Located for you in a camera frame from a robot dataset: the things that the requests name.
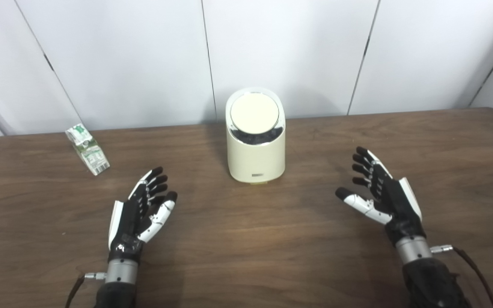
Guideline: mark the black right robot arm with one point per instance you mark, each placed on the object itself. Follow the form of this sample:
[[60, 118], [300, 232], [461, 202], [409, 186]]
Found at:
[[413, 250]]

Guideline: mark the green white milk carton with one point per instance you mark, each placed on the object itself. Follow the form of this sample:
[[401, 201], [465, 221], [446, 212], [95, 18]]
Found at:
[[88, 149]]

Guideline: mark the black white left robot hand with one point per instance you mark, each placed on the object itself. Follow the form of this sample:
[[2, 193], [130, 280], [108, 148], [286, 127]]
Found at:
[[129, 218]]

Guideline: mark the cream-colored bin body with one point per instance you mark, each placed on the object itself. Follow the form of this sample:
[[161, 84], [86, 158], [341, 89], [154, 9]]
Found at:
[[255, 158]]

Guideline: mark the cream round bin lid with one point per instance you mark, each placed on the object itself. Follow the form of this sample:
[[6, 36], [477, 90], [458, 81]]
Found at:
[[254, 112]]

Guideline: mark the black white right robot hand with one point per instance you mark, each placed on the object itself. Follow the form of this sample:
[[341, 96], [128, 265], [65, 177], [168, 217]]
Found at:
[[398, 205]]

